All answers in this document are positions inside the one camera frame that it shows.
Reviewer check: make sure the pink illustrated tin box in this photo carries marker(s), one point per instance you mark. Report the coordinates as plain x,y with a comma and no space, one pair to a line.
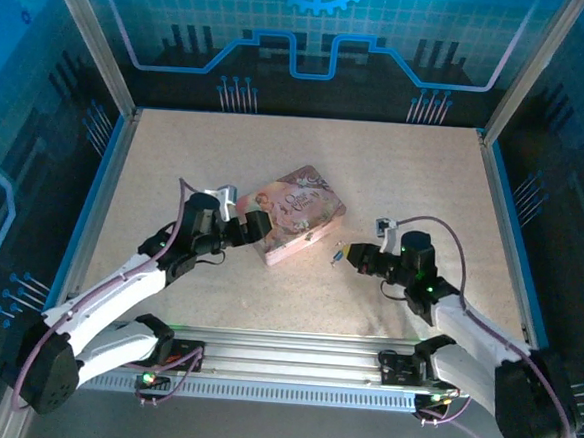
297,214

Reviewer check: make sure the small controller board with lights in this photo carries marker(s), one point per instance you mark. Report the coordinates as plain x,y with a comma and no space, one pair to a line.
152,382
434,402

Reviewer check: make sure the aluminium frame post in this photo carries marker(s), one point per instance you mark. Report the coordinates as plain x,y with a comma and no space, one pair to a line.
94,40
528,70

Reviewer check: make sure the aluminium table side rail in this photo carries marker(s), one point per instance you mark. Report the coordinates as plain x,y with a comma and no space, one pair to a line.
502,219
103,201

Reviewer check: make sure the small key with blue head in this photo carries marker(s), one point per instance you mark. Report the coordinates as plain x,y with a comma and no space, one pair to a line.
339,255

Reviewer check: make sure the grey metal front panel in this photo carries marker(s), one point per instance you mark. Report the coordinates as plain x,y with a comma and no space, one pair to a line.
282,431

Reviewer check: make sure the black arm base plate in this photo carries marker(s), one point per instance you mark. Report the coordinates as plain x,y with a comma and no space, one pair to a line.
397,369
187,354

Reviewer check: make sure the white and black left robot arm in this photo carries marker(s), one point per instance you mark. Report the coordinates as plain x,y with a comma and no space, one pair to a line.
111,291

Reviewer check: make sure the small brass padlock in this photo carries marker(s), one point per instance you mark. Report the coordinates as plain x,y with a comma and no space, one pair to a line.
334,263

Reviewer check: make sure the aluminium front rail beam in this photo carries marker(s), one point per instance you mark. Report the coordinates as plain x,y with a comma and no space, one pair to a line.
287,359

